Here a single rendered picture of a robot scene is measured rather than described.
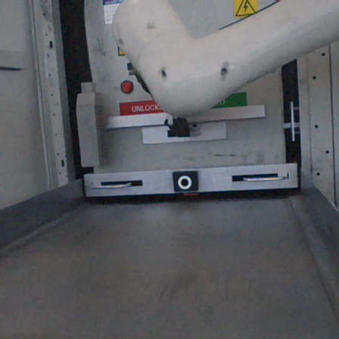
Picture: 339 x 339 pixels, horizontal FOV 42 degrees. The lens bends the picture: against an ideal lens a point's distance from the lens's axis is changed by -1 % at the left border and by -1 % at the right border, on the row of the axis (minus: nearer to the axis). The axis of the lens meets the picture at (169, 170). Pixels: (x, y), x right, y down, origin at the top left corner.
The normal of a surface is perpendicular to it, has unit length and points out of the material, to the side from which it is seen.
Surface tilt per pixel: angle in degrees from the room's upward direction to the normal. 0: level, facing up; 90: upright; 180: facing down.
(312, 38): 120
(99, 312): 0
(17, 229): 90
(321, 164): 90
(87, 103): 61
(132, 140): 90
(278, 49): 113
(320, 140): 90
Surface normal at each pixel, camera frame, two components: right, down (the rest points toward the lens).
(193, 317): -0.07, -0.99
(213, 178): -0.18, 0.13
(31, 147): 0.87, 0.00
